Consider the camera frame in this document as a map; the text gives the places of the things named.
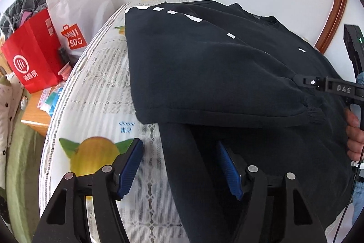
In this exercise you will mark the person's right hand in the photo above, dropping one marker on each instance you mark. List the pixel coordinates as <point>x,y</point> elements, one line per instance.
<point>354,140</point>

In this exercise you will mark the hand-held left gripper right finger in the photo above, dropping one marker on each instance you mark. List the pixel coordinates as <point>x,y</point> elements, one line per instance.
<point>227,171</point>

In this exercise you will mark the dark checkered cloth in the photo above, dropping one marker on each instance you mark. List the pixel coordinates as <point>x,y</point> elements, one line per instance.
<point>25,4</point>

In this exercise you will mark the wooden nightstand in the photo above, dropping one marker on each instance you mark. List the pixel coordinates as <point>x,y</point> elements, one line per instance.
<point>35,115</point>

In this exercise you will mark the person's blue jeans leg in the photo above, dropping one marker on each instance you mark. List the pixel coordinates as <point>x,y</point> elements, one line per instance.
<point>357,203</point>

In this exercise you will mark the white plastic bag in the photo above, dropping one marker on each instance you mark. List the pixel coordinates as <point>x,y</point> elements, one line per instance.
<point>82,4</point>

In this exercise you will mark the white floral quilt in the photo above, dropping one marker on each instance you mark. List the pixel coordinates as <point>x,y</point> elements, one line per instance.
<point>7,106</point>

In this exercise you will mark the wooden headboard frame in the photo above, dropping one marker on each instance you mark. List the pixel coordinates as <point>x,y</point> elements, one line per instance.
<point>337,4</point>

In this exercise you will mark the red paper bag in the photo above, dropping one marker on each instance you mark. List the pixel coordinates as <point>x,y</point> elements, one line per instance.
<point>31,55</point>

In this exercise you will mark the green blanket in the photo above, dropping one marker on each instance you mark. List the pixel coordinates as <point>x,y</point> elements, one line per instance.
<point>22,160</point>

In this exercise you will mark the pile of small packets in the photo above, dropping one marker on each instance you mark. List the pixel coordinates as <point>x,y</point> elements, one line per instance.
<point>52,97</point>

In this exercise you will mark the black sweatshirt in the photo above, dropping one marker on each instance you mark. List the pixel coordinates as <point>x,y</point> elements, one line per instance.
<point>199,66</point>

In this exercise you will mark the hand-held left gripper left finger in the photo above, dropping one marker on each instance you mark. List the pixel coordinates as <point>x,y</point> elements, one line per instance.
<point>130,166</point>

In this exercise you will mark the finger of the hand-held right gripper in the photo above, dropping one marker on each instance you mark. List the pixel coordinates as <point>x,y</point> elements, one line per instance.
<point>310,82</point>

